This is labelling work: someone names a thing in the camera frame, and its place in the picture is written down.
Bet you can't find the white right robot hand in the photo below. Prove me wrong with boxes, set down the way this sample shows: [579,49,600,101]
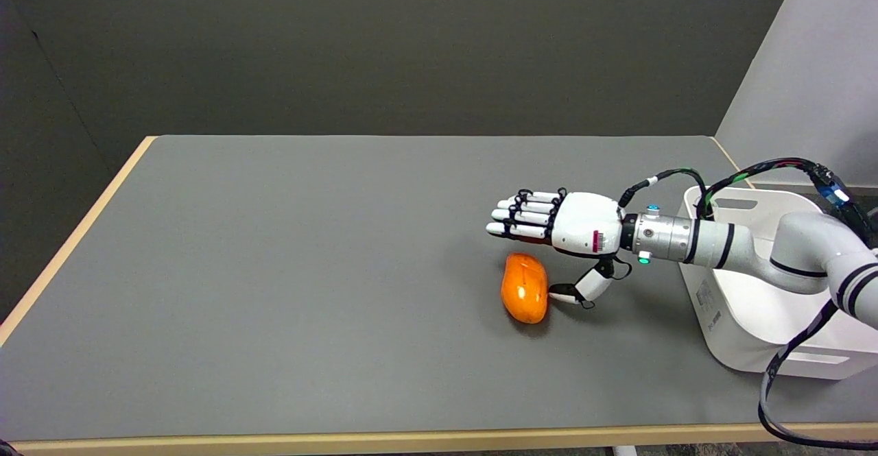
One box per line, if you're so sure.
[485,187,626,309]

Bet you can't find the orange mango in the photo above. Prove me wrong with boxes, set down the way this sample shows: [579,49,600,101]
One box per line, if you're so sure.
[500,252,549,325]

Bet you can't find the white plastic bin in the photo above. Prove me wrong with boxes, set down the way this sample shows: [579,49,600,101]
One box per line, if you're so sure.
[678,186,878,381]

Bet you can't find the black cable with white bands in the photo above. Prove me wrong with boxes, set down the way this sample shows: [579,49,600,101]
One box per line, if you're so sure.
[617,168,709,221]

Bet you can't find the green black braided cable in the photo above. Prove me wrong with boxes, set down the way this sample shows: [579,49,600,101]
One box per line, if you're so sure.
[698,157,878,248]

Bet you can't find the dark grey sleeved cable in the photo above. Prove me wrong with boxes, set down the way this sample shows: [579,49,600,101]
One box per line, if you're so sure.
[757,298,878,451]

